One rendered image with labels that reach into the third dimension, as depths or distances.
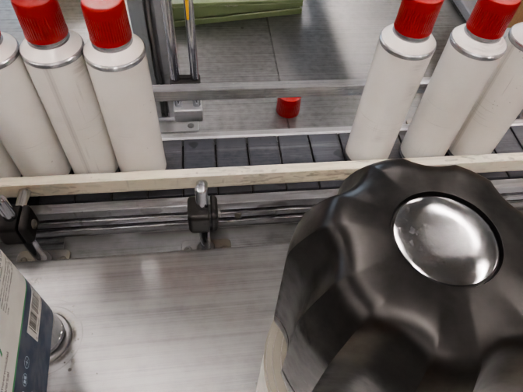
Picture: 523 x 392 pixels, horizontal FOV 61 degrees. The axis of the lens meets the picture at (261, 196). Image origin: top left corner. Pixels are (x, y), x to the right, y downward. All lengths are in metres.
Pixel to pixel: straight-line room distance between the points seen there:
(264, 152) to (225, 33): 0.32
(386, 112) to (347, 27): 0.39
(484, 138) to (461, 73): 0.11
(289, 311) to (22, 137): 0.36
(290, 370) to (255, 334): 0.25
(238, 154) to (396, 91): 0.19
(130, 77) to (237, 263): 0.20
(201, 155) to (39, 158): 0.17
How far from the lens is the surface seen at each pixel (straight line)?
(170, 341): 0.42
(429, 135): 0.52
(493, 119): 0.54
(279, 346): 0.23
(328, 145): 0.55
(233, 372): 0.41
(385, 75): 0.45
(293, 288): 0.15
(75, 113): 0.45
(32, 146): 0.49
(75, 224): 0.53
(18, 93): 0.45
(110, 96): 0.42
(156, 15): 0.54
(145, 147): 0.47
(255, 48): 0.77
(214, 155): 0.53
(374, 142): 0.50
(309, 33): 0.82
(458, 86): 0.48
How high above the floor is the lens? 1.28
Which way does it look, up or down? 54 degrees down
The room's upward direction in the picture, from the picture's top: 5 degrees clockwise
